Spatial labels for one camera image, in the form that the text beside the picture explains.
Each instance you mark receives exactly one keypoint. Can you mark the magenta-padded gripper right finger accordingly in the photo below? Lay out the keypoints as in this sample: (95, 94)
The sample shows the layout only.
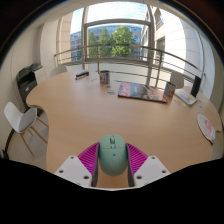
(150, 168)

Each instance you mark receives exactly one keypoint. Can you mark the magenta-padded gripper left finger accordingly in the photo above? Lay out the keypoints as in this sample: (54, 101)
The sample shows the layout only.
(75, 168)

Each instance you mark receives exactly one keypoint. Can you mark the mint green computer mouse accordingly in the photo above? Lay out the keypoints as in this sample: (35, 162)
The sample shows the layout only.
(112, 158)

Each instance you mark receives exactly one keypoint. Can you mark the round pink printed mouse pad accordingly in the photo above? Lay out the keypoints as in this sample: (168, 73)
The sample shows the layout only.
(206, 128)

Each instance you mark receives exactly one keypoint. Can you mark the white chair with wooden legs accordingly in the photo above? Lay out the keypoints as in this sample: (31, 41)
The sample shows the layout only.
(18, 118)

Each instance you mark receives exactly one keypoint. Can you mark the red cover magazine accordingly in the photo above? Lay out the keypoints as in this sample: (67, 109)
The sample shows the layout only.
(140, 90)

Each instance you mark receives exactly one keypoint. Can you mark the illustrated light blue book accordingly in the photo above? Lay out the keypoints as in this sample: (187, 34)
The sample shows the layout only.
(186, 97)

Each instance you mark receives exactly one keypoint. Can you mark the black flat box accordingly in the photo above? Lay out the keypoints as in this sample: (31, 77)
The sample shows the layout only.
(82, 75)

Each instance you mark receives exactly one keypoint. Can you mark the small printed container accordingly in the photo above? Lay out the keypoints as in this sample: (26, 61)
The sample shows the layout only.
(104, 76)

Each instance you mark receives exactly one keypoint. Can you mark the black office printer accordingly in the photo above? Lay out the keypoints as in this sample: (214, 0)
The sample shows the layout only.
(26, 81)

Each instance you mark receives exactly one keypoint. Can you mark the metal balcony railing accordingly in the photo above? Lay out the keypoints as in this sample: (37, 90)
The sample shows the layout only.
(133, 45)

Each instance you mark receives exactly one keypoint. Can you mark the green trees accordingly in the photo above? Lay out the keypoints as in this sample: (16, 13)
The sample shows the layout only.
(118, 40)

